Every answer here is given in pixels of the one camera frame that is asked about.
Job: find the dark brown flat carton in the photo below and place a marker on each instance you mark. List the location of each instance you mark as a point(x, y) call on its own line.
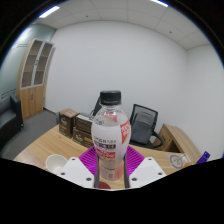
point(84, 122)

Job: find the purple standing card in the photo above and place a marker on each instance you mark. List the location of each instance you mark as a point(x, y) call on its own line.
point(203, 157)

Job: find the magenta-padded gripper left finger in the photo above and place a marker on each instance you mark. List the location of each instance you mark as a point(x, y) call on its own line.
point(76, 170)

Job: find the wooden cabinet with glass doors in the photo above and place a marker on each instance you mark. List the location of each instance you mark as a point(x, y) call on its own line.
point(31, 90)

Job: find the white ceramic mug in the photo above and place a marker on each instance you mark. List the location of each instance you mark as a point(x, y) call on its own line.
point(56, 164)

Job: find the black leather sofa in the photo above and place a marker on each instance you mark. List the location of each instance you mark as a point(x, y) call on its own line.
point(8, 123)

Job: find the wooden side desk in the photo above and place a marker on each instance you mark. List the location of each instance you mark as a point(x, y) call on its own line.
point(176, 140)

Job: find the long ceiling light panel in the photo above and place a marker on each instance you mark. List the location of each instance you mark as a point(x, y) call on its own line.
point(159, 2)
point(49, 11)

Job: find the grey mesh-back office chair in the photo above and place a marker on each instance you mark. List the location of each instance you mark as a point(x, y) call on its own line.
point(142, 128)

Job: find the clear bottle with black cap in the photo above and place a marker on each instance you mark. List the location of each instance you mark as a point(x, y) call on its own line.
point(110, 133)

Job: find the brown carton with orange stripe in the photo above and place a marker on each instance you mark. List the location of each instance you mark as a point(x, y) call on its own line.
point(82, 138)

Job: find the small dark brown carton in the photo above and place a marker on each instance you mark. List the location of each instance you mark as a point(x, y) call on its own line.
point(67, 122)

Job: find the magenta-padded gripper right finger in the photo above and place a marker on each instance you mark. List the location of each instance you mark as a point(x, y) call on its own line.
point(146, 171)

